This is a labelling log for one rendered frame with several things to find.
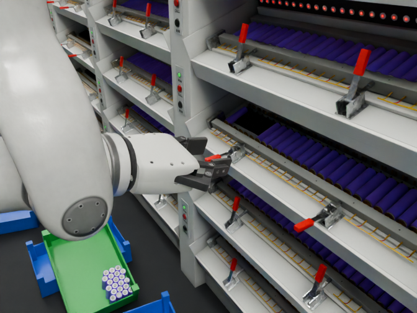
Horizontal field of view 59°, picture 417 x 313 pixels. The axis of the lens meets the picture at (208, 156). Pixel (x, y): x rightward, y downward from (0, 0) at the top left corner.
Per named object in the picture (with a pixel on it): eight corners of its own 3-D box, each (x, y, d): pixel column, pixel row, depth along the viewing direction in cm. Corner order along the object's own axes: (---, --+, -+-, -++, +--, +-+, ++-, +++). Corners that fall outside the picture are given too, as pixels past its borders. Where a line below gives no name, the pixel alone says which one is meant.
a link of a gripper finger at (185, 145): (161, 147, 61) (193, 145, 65) (170, 157, 59) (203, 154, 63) (165, 130, 59) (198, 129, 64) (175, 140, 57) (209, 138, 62)
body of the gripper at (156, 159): (95, 167, 54) (160, 161, 61) (125, 210, 48) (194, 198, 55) (103, 122, 51) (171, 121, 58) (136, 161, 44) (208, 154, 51)
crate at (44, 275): (42, 298, 116) (36, 279, 112) (30, 259, 131) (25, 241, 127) (132, 261, 130) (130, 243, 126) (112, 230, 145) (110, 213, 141)
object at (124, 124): (182, 196, 113) (165, 164, 105) (113, 128, 158) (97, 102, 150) (233, 159, 119) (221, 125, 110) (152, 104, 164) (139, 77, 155)
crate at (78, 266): (138, 299, 115) (139, 288, 110) (72, 330, 106) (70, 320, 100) (103, 222, 131) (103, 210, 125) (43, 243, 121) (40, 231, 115)
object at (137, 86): (179, 138, 104) (161, 97, 95) (107, 84, 149) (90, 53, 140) (235, 100, 109) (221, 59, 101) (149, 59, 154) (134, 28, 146)
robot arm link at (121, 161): (81, 173, 53) (102, 171, 54) (106, 211, 47) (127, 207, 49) (90, 120, 49) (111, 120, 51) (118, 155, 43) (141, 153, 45)
